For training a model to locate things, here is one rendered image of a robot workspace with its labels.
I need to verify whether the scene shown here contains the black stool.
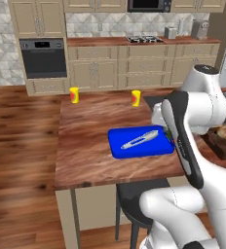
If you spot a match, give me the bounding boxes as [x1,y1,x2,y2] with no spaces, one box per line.
[115,177,171,249]

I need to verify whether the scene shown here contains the yellow bottle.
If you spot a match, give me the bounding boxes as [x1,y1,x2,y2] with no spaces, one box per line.
[69,86,80,105]
[131,89,142,108]

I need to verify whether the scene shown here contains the black hob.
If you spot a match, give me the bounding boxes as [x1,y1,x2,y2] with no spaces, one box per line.
[126,35,165,45]

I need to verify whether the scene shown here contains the blue tray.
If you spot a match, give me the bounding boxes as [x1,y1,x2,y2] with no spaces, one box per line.
[107,124,176,160]

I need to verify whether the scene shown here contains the beige tall oven cabinet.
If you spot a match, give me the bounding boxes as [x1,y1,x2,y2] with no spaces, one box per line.
[7,0,71,97]

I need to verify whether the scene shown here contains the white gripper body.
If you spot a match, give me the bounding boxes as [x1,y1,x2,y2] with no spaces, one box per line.
[151,100,168,128]

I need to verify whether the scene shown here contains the silver toaster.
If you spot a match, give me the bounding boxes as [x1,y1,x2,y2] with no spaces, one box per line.
[164,25,178,40]

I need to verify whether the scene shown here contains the black wall oven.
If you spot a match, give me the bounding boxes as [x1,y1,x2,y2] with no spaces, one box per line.
[19,38,68,80]

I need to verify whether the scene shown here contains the beige wall cupboards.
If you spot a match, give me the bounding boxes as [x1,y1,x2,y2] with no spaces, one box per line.
[170,0,226,14]
[62,0,128,14]

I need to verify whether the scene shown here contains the white paper towel roll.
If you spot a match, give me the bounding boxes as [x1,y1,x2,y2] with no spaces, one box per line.
[177,18,187,36]

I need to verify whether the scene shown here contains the grey coffee machine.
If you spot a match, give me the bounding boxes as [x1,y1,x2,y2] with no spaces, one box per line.
[190,18,210,41]

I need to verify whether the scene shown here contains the beige dining counter base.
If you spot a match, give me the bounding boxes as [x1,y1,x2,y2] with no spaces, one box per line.
[55,176,192,249]

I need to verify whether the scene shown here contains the dark grey tray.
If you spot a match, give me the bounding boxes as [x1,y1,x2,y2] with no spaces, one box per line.
[143,94,173,110]

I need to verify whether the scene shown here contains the black microwave oven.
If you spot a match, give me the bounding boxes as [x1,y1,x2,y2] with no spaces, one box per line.
[127,0,173,14]

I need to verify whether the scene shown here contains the beige base cupboards run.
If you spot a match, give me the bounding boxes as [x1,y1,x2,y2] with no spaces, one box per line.
[67,42,222,92]

